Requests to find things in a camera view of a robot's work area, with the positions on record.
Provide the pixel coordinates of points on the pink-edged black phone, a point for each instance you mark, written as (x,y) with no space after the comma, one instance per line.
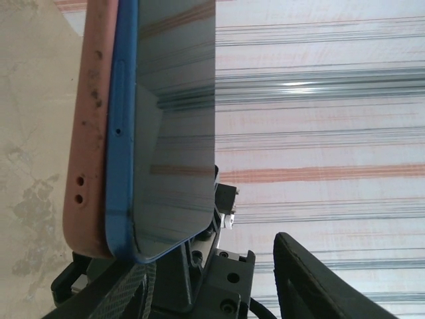
(172,116)

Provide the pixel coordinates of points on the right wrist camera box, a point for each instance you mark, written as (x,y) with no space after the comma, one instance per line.
(225,199)

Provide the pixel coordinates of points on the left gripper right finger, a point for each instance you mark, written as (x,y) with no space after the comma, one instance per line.
(315,292)

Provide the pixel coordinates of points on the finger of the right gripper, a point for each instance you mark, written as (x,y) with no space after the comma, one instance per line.
(66,282)

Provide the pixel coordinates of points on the pink phone case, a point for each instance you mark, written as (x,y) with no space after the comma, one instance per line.
(89,133)

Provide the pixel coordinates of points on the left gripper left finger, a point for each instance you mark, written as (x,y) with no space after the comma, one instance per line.
(133,292)

